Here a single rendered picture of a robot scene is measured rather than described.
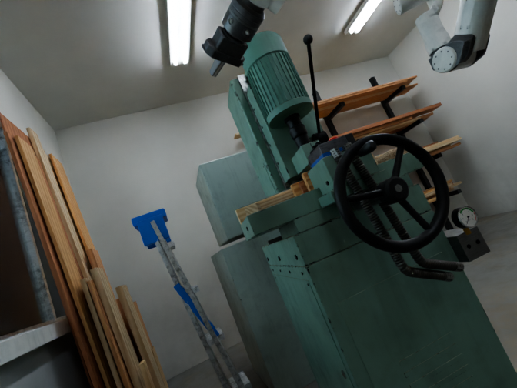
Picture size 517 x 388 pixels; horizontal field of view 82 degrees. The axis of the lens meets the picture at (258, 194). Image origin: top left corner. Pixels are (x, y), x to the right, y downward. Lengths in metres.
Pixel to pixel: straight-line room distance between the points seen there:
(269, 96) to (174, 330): 2.59
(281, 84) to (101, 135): 2.78
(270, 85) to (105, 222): 2.57
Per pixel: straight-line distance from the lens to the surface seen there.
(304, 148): 1.03
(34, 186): 2.05
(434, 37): 1.23
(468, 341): 1.08
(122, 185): 3.39
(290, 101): 1.06
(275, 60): 1.14
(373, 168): 0.86
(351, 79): 4.73
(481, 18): 1.16
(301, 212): 0.85
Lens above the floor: 0.81
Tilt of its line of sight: 9 degrees up
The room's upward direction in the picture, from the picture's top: 23 degrees counter-clockwise
